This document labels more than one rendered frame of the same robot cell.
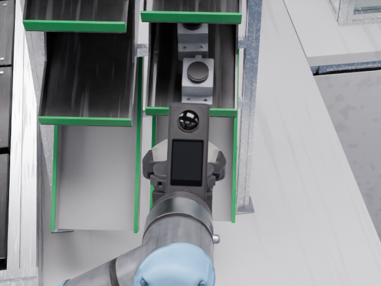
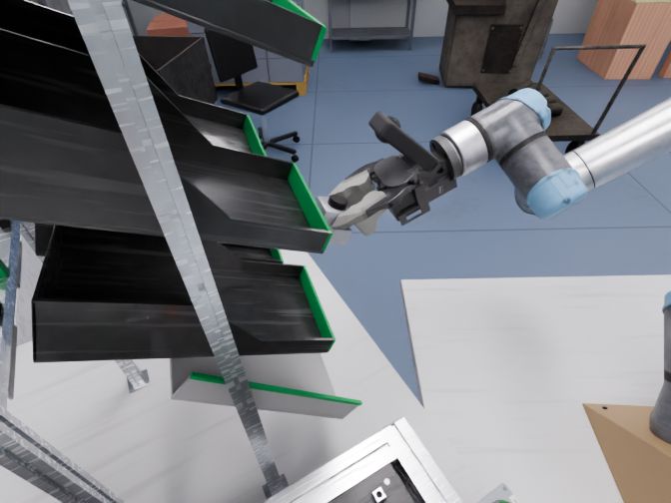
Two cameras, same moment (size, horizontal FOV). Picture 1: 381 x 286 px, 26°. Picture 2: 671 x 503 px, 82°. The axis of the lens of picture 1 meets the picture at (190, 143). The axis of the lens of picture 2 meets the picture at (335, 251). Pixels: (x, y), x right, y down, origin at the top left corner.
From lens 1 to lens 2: 113 cm
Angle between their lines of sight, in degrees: 75
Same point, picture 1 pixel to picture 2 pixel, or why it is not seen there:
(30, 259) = (374, 441)
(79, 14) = (281, 206)
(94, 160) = (282, 376)
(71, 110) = (303, 323)
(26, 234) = (348, 463)
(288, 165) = not seen: hidden behind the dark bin
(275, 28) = not seen: outside the picture
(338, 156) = not seen: hidden behind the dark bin
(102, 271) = (540, 143)
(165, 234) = (502, 111)
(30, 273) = (389, 432)
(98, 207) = (316, 378)
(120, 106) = (284, 283)
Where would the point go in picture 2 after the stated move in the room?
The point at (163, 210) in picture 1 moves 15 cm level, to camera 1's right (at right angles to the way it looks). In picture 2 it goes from (470, 133) to (417, 97)
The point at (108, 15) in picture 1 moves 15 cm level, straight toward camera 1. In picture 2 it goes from (273, 186) to (391, 151)
